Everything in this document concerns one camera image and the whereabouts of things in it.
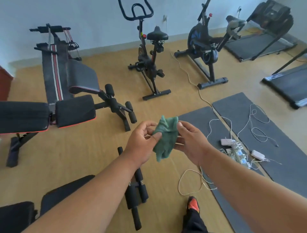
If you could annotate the person's left hand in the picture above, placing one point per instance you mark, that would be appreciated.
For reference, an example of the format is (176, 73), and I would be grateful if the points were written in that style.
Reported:
(138, 146)

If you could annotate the person's right hand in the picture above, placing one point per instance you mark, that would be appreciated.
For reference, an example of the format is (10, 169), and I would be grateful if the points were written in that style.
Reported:
(194, 144)

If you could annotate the green cleaning cloth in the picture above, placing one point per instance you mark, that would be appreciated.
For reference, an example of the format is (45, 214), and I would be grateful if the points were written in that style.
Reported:
(165, 141)

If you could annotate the black bench with headrest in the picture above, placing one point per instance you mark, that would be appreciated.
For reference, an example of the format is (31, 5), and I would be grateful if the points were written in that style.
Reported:
(74, 110)

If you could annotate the black weight bench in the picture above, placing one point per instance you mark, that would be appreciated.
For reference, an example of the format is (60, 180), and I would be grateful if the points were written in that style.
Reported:
(62, 192)

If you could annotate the person's right forearm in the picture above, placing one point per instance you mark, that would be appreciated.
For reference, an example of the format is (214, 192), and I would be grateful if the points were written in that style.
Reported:
(251, 192)

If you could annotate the person's left forearm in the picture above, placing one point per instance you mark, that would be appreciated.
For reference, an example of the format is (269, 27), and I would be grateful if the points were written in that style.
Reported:
(91, 199)

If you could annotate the person's right red black shoe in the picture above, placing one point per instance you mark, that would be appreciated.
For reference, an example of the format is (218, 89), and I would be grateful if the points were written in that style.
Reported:
(193, 204)

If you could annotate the person's black trousers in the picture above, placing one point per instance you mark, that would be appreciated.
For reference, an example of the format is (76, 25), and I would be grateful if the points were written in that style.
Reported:
(194, 223)

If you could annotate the white power adapter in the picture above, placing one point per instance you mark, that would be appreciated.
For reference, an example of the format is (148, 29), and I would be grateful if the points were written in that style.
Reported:
(227, 142)
(257, 154)

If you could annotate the white power strip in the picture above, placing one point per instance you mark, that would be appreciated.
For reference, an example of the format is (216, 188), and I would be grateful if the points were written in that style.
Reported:
(237, 153)

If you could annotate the black exercise machine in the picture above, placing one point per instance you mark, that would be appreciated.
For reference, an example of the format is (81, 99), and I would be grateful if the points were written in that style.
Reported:
(146, 63)

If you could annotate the blue black spinning bike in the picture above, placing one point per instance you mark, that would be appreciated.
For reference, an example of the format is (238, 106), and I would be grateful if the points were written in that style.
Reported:
(203, 40)

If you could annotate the black flat treadmill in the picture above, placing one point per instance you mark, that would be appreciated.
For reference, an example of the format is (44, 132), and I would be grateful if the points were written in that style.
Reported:
(290, 84)

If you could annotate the black treadmill with console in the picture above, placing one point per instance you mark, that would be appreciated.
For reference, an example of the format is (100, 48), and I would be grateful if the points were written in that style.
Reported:
(251, 45)

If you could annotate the black striped sit-up bench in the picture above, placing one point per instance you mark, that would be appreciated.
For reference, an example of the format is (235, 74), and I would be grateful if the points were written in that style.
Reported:
(49, 72)

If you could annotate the red-brown wooden door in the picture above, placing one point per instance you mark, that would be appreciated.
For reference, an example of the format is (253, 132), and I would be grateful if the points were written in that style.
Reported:
(4, 86)

